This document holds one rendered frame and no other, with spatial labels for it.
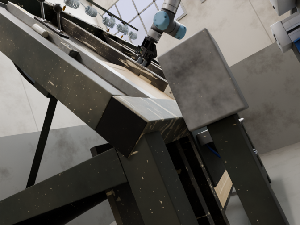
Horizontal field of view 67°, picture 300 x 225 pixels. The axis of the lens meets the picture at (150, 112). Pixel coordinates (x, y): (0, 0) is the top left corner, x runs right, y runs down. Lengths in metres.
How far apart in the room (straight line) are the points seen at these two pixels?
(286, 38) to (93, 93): 0.69
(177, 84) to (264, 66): 3.80
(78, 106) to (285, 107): 3.83
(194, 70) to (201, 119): 0.10
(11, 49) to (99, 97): 0.38
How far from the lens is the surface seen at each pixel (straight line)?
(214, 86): 0.46
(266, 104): 4.22
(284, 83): 4.21
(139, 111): 0.53
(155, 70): 1.72
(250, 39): 4.37
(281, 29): 0.96
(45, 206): 0.79
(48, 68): 0.72
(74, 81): 0.64
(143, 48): 1.30
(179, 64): 0.48
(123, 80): 0.84
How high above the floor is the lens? 0.74
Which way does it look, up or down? 9 degrees up
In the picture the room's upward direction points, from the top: 23 degrees counter-clockwise
